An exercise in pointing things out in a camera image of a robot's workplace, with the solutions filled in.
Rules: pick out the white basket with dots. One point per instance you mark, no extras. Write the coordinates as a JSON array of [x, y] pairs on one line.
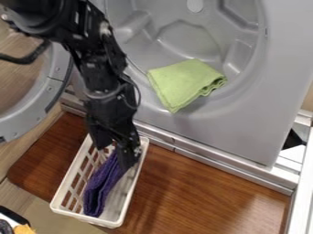
[[81, 182]]

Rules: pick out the green cloth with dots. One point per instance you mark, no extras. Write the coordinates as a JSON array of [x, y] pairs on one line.
[[185, 82]]

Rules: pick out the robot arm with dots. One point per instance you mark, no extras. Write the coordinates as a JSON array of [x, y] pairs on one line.
[[91, 51]]

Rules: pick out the violet cloth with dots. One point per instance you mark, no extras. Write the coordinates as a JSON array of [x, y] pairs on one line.
[[100, 184]]

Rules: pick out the washing machine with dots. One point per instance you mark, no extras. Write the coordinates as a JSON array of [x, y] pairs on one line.
[[195, 76]]

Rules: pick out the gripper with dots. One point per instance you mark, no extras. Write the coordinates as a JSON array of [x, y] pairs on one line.
[[110, 111]]

